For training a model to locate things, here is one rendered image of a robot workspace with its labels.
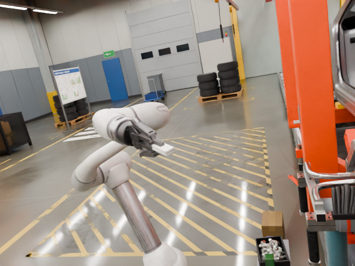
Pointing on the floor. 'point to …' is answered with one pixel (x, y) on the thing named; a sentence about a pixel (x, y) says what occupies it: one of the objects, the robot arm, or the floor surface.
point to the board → (69, 87)
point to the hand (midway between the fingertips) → (163, 148)
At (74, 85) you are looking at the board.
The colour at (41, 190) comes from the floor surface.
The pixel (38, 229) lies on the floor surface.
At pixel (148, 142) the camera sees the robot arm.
